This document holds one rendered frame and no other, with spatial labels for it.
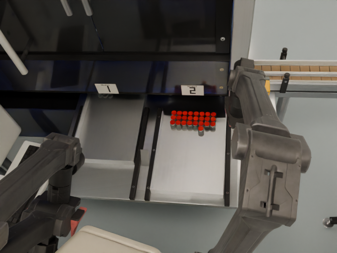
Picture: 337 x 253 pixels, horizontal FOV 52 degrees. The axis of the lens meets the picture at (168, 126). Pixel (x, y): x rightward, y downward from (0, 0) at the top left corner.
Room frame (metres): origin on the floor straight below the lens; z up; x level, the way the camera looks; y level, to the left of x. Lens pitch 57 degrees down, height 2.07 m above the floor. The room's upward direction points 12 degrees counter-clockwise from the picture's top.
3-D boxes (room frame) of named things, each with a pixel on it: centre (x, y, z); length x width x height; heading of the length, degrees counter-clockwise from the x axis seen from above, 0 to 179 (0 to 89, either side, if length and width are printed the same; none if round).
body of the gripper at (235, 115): (0.55, -0.21, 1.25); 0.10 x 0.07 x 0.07; 177
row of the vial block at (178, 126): (0.73, -0.09, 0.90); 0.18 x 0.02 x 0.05; 73
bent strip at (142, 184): (0.59, 0.13, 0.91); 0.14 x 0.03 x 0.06; 163
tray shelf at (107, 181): (0.71, 0.09, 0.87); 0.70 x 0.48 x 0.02; 74
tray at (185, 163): (0.63, -0.06, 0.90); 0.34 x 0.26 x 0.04; 163
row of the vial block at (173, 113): (0.78, -0.11, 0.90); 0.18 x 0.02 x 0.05; 73
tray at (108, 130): (0.83, 0.23, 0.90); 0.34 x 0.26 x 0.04; 164
